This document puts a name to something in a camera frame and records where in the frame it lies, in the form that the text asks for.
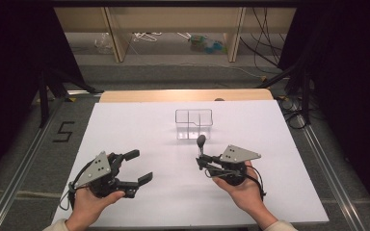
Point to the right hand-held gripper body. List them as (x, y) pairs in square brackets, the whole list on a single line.
[(237, 154)]

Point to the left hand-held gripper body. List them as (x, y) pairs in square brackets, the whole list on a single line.
[(98, 170)]

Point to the black makeup brush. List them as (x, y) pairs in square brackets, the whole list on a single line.
[(201, 140)]

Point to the clear acrylic organizer box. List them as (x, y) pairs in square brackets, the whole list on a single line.
[(192, 131)]

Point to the person's left hand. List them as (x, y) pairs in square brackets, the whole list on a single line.
[(86, 205)]

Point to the person's right hand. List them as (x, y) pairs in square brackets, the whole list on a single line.
[(247, 195)]

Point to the white board sheet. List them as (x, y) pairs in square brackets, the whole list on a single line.
[(160, 154)]

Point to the light wooden table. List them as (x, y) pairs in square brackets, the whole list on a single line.
[(173, 95)]

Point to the black metal stand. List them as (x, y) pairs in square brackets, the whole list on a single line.
[(305, 93), (44, 96)]

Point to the beige wooden shelf unit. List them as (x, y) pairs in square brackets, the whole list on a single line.
[(115, 41)]

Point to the bag of colourful toys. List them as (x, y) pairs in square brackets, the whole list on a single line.
[(205, 44)]

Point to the clear plastic bag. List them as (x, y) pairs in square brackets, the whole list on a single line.
[(103, 43)]

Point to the white clothes hangers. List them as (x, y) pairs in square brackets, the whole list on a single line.
[(144, 37)]

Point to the black curtain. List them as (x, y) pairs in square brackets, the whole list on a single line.
[(350, 80), (13, 80)]

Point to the aluminium floor rail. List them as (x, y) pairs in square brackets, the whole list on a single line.
[(330, 173), (19, 179)]

